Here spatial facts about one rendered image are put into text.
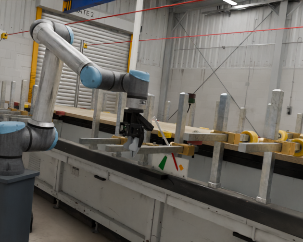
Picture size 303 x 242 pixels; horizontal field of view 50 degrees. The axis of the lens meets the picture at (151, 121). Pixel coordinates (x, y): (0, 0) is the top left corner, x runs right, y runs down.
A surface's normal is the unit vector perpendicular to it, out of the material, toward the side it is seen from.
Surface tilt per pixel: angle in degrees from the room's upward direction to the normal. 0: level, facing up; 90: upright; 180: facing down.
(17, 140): 90
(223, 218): 90
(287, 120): 90
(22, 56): 90
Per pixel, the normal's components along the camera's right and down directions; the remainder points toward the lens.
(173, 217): -0.71, -0.04
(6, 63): 0.65, 0.11
